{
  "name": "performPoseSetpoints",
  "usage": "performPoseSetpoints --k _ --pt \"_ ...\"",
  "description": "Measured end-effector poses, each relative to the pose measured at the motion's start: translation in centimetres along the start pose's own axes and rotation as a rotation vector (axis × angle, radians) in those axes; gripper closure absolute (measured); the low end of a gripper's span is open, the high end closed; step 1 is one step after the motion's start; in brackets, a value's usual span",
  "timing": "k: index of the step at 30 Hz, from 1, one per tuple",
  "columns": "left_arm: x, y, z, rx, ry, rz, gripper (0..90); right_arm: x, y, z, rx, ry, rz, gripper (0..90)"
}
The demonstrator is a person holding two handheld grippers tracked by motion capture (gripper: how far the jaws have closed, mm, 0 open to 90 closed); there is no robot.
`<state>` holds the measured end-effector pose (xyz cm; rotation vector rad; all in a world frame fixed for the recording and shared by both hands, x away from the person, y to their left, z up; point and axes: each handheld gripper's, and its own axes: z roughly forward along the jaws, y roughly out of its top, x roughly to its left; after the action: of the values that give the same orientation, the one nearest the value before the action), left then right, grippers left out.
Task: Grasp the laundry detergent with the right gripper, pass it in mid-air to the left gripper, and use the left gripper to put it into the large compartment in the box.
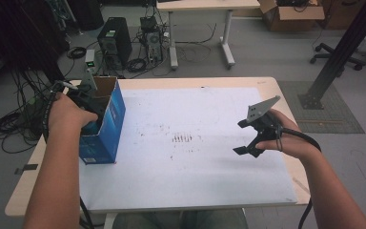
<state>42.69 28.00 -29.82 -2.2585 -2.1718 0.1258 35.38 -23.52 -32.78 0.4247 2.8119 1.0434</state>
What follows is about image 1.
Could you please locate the person's right hand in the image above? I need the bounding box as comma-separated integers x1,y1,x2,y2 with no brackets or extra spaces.
255,109,321,160

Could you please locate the grey floor mat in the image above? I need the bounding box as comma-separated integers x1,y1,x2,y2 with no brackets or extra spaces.
277,79,366,135

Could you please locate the black office chair base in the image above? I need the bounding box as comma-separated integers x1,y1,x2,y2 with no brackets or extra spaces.
309,42,366,72

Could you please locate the coiled black cable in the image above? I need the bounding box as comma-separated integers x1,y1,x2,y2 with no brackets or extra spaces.
126,57,148,73
66,46,88,60

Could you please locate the black curtain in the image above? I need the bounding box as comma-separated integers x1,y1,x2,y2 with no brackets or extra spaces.
0,0,70,94

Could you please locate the tangle of black floor cables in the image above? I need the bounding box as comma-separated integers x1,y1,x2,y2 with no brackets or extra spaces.
0,69,58,155

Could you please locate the open brown cardboard box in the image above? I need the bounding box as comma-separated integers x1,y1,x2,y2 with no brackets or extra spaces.
257,0,326,32

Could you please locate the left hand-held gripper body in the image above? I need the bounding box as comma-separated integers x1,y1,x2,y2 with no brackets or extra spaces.
66,71,110,119

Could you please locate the loose thin floor cable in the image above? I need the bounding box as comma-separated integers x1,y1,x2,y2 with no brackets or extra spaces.
173,23,219,64

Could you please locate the person's left hand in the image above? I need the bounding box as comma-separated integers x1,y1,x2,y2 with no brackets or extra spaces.
47,92,99,138

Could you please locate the black tape strip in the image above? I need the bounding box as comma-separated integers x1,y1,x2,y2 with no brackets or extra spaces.
13,163,39,176

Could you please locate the white table mat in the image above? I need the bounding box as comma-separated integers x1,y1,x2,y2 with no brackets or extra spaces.
77,87,298,214

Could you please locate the black metal frame post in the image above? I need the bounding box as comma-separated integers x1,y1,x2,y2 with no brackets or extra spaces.
297,0,366,111

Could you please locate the small silver power unit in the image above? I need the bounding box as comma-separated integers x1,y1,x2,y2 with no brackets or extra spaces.
84,49,97,74

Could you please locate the blue cardboard box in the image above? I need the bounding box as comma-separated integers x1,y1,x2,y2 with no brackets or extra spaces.
75,75,127,165

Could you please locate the black computer tower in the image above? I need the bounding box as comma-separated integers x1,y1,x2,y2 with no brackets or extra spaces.
96,16,133,72

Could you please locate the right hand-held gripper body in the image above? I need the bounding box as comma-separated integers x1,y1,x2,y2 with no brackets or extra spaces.
245,94,284,143

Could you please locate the white-legged wooden desk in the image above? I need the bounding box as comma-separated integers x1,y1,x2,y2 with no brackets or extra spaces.
155,0,262,72

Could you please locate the small open computer case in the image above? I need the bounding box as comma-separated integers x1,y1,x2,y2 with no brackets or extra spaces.
139,15,164,65

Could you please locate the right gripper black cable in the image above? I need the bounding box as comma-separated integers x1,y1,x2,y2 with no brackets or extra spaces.
274,125,323,229

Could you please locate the light wooden table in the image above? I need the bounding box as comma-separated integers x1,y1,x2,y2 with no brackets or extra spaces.
4,76,313,218

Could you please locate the person's lap in grey pants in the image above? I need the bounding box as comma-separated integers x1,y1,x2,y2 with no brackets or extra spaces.
112,208,250,229

